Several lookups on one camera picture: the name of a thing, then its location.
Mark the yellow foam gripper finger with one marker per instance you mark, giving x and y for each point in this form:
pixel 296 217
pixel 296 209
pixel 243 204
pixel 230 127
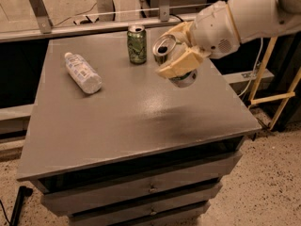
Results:
pixel 181 32
pixel 190 60

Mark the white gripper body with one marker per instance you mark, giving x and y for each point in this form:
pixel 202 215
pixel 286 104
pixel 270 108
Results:
pixel 213 32

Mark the white 7up soda can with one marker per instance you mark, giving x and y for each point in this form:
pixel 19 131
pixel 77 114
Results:
pixel 166 50

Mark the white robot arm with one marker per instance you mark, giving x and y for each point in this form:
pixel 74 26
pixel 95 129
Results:
pixel 255 19

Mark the green soda can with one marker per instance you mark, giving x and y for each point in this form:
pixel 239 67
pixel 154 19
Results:
pixel 137 43

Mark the clear plastic water bottle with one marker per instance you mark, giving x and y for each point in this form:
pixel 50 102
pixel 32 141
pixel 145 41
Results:
pixel 82 73

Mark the grey drawer cabinet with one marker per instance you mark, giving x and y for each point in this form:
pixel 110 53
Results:
pixel 135 123

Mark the bottom grey drawer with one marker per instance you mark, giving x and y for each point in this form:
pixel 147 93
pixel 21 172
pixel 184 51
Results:
pixel 170 216

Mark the grey drawer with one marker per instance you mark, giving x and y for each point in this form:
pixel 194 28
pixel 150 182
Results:
pixel 84 198
pixel 170 216
pixel 147 206

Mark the top grey drawer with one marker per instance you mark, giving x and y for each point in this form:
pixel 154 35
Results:
pixel 84 198

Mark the middle grey drawer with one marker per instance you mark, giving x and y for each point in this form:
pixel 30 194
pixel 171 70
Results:
pixel 147 206

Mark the black floor stand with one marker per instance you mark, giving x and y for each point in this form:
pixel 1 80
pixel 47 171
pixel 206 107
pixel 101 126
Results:
pixel 23 192

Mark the middle metal bracket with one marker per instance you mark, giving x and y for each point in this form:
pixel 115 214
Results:
pixel 164 10

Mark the metal bracket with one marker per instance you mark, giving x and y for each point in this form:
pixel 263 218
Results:
pixel 164 10
pixel 42 16

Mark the grey metal rail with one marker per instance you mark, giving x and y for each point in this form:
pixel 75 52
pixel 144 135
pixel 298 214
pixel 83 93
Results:
pixel 83 30

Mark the yellow wooden ladder frame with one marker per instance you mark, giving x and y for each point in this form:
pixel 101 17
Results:
pixel 281 98

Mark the left metal bracket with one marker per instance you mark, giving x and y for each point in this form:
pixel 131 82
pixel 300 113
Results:
pixel 42 16

